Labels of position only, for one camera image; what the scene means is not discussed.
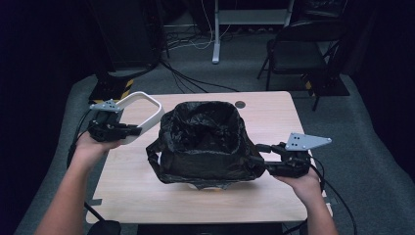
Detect white trash bin with face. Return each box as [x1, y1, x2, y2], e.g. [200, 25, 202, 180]
[158, 154, 233, 192]

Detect black folding chair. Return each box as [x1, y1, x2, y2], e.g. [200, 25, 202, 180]
[256, 21, 346, 112]

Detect black plastic trash bag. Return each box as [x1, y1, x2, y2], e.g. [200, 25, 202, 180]
[145, 101, 267, 190]

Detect person's left hand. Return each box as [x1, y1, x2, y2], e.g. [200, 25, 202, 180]
[69, 131, 123, 170]

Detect dark rounded object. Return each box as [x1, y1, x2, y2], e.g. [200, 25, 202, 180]
[87, 219, 121, 235]

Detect person's right hand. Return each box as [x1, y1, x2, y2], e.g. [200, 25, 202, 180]
[273, 165, 324, 206]

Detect white floor cable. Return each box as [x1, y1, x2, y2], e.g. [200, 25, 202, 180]
[162, 0, 229, 51]

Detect black cabinet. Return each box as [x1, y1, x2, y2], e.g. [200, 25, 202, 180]
[87, 0, 164, 71]

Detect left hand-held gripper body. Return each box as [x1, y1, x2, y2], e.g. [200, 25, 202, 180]
[87, 99, 126, 143]

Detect black floor cable bundle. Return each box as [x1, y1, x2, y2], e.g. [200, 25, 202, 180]
[160, 60, 241, 94]

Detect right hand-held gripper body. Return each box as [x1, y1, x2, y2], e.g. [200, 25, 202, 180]
[263, 132, 333, 179]

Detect white desk frame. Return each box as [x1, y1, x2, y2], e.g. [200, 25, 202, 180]
[211, 0, 295, 65]

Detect black yellow striped stand base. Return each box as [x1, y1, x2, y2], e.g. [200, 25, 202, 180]
[301, 72, 350, 97]
[88, 72, 135, 106]

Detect white bin rim ring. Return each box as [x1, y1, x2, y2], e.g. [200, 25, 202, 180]
[112, 91, 165, 146]

